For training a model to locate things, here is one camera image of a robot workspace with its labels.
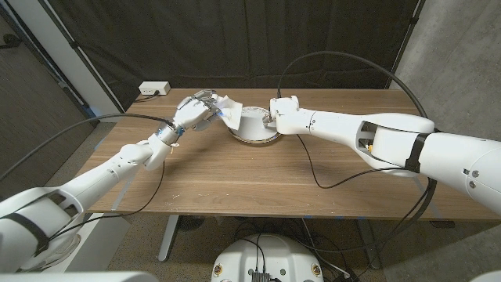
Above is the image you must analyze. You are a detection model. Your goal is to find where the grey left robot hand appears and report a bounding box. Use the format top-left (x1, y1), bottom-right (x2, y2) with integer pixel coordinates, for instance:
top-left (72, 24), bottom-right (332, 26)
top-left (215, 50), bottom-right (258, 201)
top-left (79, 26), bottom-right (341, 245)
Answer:
top-left (171, 89), bottom-right (221, 132)

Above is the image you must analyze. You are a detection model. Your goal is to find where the round white plastic plate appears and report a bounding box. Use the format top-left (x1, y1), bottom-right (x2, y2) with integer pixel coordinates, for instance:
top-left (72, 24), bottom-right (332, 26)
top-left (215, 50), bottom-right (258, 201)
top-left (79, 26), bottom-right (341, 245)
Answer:
top-left (227, 106), bottom-right (283, 146)

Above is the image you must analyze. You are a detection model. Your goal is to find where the white floor board yellow print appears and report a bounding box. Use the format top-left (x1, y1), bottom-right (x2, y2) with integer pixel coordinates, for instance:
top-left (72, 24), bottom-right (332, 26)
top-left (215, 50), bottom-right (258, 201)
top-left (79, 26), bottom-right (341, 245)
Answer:
top-left (23, 212), bottom-right (132, 273)

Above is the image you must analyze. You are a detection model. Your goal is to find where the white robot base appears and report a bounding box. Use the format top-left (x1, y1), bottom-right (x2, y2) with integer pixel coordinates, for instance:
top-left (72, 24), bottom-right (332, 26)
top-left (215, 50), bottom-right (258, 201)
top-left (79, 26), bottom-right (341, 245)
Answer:
top-left (211, 233), bottom-right (325, 282)

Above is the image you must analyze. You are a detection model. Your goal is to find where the black ribbed round object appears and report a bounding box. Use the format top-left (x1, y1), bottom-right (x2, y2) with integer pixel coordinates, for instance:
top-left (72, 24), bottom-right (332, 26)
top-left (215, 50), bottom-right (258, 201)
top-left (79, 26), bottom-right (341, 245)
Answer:
top-left (178, 215), bottom-right (206, 232)

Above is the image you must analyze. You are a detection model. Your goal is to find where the black backdrop stand pole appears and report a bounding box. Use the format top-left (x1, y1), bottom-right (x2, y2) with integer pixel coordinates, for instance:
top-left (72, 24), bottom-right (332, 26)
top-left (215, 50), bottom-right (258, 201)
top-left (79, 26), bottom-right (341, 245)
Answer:
top-left (384, 0), bottom-right (427, 90)
top-left (37, 0), bottom-right (127, 115)

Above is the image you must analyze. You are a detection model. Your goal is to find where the small grey base device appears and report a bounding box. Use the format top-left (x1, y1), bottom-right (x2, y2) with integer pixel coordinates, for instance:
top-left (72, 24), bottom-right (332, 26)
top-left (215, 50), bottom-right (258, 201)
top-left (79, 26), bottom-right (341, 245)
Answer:
top-left (250, 269), bottom-right (273, 282)

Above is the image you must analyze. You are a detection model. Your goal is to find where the white cloth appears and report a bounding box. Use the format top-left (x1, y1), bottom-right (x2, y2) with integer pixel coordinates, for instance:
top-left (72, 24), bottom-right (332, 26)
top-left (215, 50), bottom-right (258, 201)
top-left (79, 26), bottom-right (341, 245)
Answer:
top-left (216, 94), bottom-right (244, 132)

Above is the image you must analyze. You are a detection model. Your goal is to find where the white power strip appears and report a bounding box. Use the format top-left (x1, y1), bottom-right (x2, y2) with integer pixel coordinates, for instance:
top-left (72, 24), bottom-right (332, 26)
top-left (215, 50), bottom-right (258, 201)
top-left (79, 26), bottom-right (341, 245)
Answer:
top-left (138, 81), bottom-right (171, 96)

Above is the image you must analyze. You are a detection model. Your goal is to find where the dark power strip cable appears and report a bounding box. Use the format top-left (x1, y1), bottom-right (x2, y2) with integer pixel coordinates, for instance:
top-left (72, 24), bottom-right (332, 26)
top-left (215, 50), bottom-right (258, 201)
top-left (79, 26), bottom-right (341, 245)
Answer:
top-left (134, 90), bottom-right (160, 104)

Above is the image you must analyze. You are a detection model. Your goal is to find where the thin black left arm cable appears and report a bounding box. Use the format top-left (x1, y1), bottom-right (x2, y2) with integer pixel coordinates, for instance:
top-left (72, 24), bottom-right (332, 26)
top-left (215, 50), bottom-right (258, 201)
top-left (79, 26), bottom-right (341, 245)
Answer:
top-left (48, 159), bottom-right (167, 241)

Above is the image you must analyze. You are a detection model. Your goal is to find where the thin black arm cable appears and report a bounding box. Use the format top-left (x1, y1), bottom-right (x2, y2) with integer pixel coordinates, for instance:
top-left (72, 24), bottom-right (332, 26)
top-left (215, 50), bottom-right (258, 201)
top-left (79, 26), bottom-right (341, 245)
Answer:
top-left (295, 133), bottom-right (409, 190)
top-left (48, 159), bottom-right (167, 241)

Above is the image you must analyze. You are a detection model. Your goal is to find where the grey table leg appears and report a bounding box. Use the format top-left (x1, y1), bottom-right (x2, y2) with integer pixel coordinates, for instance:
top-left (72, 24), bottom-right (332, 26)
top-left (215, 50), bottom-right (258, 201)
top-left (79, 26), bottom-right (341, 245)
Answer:
top-left (157, 214), bottom-right (181, 262)
top-left (355, 219), bottom-right (382, 270)

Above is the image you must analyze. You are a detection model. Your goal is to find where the white floor cable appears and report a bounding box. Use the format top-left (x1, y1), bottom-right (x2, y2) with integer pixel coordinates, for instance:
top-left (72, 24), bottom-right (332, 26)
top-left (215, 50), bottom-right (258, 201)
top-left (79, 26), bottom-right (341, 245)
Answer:
top-left (300, 218), bottom-right (350, 278)

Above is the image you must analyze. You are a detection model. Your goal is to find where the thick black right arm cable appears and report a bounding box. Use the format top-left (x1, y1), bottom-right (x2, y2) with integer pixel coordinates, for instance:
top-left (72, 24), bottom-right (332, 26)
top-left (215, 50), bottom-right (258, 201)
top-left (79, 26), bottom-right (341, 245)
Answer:
top-left (276, 50), bottom-right (439, 252)

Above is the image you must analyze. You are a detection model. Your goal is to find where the black backdrop curtain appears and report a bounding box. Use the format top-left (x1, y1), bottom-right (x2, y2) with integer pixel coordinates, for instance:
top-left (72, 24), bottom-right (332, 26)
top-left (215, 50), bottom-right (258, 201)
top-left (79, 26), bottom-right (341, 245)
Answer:
top-left (45, 0), bottom-right (426, 111)

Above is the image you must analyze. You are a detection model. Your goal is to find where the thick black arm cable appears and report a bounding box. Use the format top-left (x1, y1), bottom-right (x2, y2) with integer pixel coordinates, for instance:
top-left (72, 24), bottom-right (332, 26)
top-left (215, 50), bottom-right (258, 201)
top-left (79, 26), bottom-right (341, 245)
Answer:
top-left (0, 112), bottom-right (176, 183)
top-left (276, 50), bottom-right (439, 252)

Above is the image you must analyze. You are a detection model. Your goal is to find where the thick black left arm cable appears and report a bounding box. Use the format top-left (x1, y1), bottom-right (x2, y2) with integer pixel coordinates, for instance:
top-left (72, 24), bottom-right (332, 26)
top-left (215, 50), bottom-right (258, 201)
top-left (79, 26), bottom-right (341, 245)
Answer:
top-left (0, 112), bottom-right (176, 183)

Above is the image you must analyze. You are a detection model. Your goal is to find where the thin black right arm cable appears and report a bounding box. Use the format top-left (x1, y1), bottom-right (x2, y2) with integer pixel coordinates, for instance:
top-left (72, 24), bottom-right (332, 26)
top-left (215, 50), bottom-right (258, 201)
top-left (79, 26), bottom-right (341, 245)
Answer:
top-left (295, 133), bottom-right (409, 190)

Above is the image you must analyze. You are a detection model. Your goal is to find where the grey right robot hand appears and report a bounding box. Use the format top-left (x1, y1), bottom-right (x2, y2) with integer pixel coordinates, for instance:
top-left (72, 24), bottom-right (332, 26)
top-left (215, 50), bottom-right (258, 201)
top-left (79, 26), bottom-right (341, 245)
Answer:
top-left (261, 110), bottom-right (278, 129)

